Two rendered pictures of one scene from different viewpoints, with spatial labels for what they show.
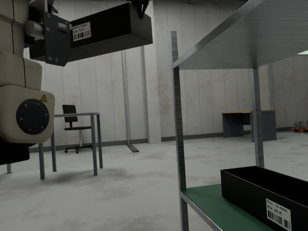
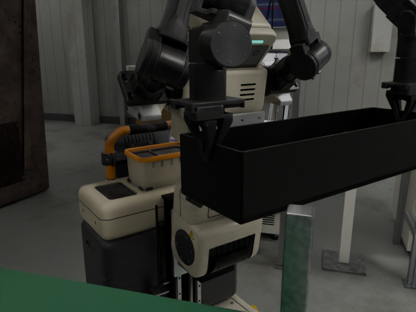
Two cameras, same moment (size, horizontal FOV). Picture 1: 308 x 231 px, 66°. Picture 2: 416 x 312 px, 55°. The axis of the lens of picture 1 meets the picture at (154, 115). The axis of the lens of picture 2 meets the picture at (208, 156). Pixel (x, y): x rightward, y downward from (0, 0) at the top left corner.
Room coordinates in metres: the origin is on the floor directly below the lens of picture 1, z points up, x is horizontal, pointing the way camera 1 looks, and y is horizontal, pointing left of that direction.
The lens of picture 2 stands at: (1.22, -0.52, 1.27)
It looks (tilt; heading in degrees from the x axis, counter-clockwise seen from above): 15 degrees down; 118
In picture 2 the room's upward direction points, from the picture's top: straight up
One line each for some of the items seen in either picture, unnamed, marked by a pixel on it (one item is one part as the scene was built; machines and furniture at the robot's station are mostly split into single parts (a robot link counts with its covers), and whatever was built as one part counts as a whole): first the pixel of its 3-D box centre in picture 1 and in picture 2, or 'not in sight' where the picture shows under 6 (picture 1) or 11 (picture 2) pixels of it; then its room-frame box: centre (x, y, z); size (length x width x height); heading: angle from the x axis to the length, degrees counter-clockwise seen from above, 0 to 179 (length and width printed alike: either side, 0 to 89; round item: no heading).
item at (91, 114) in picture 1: (72, 143); not in sight; (3.18, 1.12, 0.40); 0.70 x 0.45 x 0.80; 93
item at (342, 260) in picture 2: not in sight; (349, 202); (0.93, 1.79, 0.39); 0.24 x 0.24 x 0.78; 12
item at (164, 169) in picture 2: not in sight; (162, 164); (0.45, 0.60, 0.87); 0.23 x 0.15 x 0.11; 63
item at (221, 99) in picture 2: not in sight; (207, 87); (0.93, 0.03, 1.21); 0.10 x 0.07 x 0.07; 63
